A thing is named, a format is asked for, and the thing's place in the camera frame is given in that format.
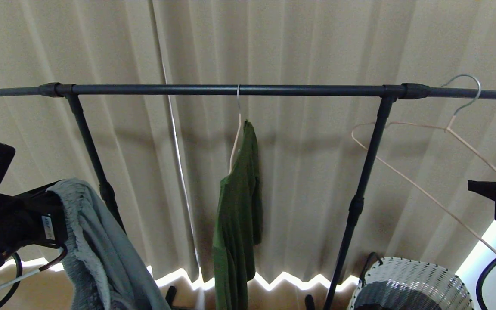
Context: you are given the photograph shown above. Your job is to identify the pink clothes hanger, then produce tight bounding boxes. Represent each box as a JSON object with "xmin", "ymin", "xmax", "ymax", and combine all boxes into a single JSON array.
[
  {"xmin": 228, "ymin": 84, "xmax": 244, "ymax": 175},
  {"xmin": 351, "ymin": 74, "xmax": 496, "ymax": 280}
]

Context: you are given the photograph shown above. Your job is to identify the green printed t-shirt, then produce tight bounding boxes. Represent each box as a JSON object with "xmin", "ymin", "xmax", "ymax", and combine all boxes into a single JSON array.
[{"xmin": 212, "ymin": 120, "xmax": 263, "ymax": 310}]

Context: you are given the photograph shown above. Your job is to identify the pale grey shorts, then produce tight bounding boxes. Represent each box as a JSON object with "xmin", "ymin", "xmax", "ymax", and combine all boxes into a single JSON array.
[{"xmin": 47, "ymin": 178, "xmax": 172, "ymax": 310}]

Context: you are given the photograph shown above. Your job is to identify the black clothes rack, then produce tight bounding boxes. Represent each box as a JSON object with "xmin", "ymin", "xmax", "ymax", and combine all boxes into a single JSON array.
[{"xmin": 0, "ymin": 82, "xmax": 496, "ymax": 310}]

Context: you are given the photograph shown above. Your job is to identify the white laundry basket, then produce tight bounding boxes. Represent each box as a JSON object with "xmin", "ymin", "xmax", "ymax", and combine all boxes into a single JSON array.
[{"xmin": 347, "ymin": 252, "xmax": 475, "ymax": 310}]

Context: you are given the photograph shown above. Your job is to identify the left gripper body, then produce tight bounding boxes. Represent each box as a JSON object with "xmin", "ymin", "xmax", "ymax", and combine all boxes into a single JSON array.
[{"xmin": 0, "ymin": 183, "xmax": 69, "ymax": 287}]

